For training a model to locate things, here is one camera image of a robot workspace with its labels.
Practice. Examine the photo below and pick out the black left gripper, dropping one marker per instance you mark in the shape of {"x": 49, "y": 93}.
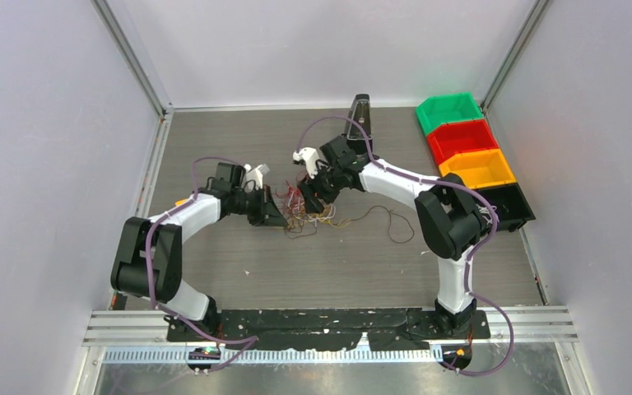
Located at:
{"x": 267, "y": 211}

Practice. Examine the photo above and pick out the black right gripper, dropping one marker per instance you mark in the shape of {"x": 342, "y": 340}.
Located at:
{"x": 311, "y": 202}

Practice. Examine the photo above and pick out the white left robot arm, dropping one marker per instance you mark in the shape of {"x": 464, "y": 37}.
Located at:
{"x": 149, "y": 259}

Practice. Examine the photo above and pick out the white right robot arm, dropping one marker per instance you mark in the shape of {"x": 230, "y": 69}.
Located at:
{"x": 451, "y": 222}

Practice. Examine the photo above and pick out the black metronome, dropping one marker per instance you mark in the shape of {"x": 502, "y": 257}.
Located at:
{"x": 359, "y": 133}

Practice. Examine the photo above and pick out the red plastic bin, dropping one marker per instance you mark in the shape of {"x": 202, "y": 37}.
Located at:
{"x": 450, "y": 139}

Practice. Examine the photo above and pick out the green plastic bin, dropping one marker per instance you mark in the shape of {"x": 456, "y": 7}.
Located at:
{"x": 442, "y": 109}

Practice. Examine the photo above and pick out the yellow plastic bin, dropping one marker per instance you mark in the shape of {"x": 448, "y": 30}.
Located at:
{"x": 480, "y": 169}

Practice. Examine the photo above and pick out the black plastic bin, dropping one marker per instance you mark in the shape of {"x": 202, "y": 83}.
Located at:
{"x": 511, "y": 206}

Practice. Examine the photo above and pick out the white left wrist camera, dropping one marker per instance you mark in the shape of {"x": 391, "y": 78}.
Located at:
{"x": 254, "y": 177}

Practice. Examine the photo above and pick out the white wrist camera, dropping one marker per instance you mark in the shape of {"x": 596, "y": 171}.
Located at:
{"x": 254, "y": 177}
{"x": 308, "y": 157}

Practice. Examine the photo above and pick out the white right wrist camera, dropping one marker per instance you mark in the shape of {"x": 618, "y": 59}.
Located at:
{"x": 308, "y": 157}

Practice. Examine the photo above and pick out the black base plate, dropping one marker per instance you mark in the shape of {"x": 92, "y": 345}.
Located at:
{"x": 390, "y": 329}

